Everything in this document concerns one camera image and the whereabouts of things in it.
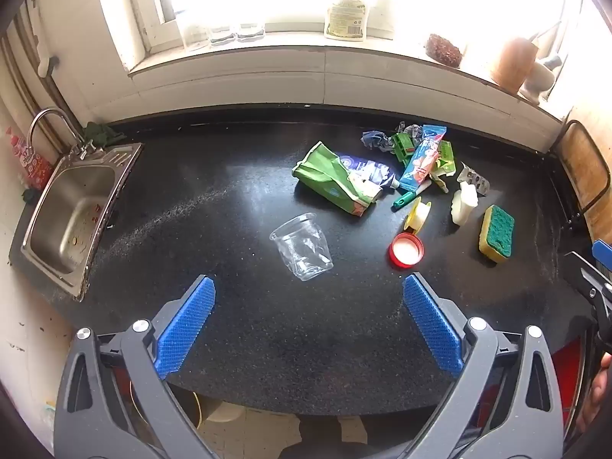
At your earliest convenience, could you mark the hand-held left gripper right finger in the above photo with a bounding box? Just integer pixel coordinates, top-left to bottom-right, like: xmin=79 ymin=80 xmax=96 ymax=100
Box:
xmin=396 ymin=272 xmax=566 ymax=459

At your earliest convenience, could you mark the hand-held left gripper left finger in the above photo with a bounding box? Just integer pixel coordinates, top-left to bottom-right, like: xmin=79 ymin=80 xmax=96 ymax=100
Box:
xmin=54 ymin=275 xmax=225 ymax=459

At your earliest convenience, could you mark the blue red snack wrapper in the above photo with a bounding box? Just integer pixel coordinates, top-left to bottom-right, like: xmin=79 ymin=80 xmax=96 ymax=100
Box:
xmin=398 ymin=124 xmax=448 ymax=193

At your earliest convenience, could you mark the person's right hand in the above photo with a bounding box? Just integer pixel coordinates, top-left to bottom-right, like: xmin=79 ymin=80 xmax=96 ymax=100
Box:
xmin=576 ymin=351 xmax=612 ymax=435

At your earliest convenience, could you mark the red plastic container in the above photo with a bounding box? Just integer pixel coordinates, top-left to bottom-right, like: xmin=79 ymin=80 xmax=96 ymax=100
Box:
xmin=552 ymin=337 xmax=591 ymax=395

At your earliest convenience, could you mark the red jar lid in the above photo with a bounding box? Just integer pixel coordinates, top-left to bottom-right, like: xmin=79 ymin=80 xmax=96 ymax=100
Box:
xmin=389 ymin=232 xmax=426 ymax=269

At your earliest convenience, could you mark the yellow green sponge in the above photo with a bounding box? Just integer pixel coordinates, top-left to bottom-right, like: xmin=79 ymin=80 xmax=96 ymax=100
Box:
xmin=479 ymin=205 xmax=516 ymax=264

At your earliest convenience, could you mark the yellow tape spool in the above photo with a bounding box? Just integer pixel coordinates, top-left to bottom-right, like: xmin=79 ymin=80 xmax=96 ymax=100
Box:
xmin=404 ymin=197 xmax=432 ymax=235

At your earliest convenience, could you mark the small white plastic bottle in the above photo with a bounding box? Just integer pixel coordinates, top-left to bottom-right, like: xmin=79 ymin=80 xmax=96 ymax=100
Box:
xmin=450 ymin=182 xmax=479 ymax=226

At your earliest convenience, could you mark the clear plastic cup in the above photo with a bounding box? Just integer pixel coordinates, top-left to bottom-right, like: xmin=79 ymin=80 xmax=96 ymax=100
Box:
xmin=269 ymin=213 xmax=334 ymax=282

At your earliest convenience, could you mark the silver blister pack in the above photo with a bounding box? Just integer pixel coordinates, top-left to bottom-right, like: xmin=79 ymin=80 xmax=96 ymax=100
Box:
xmin=456 ymin=163 xmax=491 ymax=196

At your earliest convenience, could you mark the stainless steel sink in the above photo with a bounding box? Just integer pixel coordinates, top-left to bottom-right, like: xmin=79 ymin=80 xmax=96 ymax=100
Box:
xmin=21 ymin=142 xmax=144 ymax=302

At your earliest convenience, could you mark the light green wrapper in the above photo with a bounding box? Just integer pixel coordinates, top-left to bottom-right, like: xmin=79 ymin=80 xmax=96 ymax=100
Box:
xmin=429 ymin=140 xmax=458 ymax=193

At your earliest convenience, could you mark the white mortar with pestle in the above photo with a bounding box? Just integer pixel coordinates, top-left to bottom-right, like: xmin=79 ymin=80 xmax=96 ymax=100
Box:
xmin=520 ymin=54 xmax=563 ymax=104

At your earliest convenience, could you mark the crumpled green white bag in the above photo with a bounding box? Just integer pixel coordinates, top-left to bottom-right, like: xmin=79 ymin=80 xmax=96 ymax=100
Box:
xmin=292 ymin=141 xmax=386 ymax=219

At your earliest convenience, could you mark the small crumpled blue paper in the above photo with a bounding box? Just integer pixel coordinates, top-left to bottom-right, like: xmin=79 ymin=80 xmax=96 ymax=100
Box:
xmin=360 ymin=129 xmax=396 ymax=154

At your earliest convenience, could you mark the large crumpled white blue paper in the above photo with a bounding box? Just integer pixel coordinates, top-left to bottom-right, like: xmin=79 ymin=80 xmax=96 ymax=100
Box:
xmin=394 ymin=122 xmax=424 ymax=142

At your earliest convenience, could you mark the dark green cloth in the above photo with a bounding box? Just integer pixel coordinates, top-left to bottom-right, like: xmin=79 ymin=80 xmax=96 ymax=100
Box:
xmin=83 ymin=122 xmax=126 ymax=147

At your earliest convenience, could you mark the red dish soap bottle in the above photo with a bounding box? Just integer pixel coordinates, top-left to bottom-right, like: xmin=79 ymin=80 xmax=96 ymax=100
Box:
xmin=7 ymin=127 xmax=54 ymax=193

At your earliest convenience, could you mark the chrome faucet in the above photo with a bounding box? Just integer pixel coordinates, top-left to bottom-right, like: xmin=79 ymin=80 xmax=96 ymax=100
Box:
xmin=29 ymin=107 xmax=95 ymax=160

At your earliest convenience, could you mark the brown scouring pad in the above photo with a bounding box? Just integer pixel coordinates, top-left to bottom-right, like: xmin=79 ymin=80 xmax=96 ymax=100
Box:
xmin=425 ymin=33 xmax=464 ymax=66

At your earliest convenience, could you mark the clear glass jar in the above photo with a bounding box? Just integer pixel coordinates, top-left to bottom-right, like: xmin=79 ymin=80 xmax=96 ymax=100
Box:
xmin=209 ymin=20 xmax=238 ymax=47
xmin=238 ymin=20 xmax=267 ymax=42
xmin=179 ymin=20 xmax=210 ymax=52

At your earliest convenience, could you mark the labelled glass jar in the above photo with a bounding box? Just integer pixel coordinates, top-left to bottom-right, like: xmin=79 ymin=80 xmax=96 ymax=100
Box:
xmin=324 ymin=0 xmax=368 ymax=39

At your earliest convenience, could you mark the wooden board black frame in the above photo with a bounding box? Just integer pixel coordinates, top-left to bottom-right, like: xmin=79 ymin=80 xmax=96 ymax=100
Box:
xmin=553 ymin=119 xmax=612 ymax=246

